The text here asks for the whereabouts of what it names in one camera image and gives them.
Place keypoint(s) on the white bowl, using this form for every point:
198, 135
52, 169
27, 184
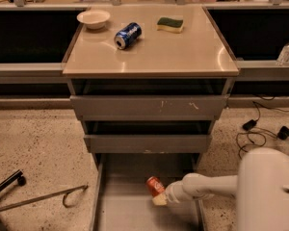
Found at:
93, 19

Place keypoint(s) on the black caster leg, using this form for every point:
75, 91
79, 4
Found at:
15, 177

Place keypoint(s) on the grey drawer cabinet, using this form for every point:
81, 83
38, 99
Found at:
158, 63

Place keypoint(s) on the metal hook rod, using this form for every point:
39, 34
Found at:
63, 193

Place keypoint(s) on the clear plastic water bottle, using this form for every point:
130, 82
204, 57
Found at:
283, 56

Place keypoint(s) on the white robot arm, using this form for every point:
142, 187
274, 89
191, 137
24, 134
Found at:
261, 190

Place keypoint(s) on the grey middle drawer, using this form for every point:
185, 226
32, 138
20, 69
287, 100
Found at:
147, 143

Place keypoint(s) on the red coke can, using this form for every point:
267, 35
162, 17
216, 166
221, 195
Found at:
154, 186

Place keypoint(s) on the grey top drawer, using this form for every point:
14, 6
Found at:
147, 107

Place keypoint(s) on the green yellow sponge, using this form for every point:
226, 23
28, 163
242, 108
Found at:
170, 25

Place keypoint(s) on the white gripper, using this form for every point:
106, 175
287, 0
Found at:
172, 190

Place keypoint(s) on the blue pepsi can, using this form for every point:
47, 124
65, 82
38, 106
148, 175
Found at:
127, 35

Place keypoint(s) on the black power adapter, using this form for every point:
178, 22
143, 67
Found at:
249, 125

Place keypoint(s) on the grey open bottom drawer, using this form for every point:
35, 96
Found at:
124, 203

